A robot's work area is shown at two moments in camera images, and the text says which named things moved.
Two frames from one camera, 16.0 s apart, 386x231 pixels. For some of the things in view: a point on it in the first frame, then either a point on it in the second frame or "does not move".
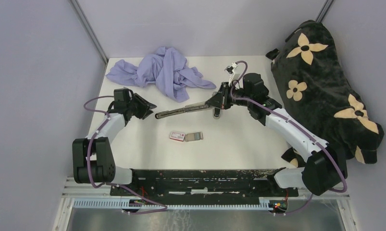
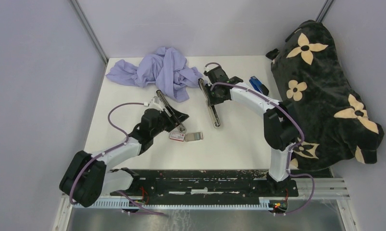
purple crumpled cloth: [165, 66] does not move
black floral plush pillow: [313, 88] does not move
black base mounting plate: [159, 185] does not move
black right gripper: [216, 100] → [213, 101]
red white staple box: [177, 136] does not move
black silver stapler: [188, 108] → [177, 120]
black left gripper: [144, 112] → [172, 125]
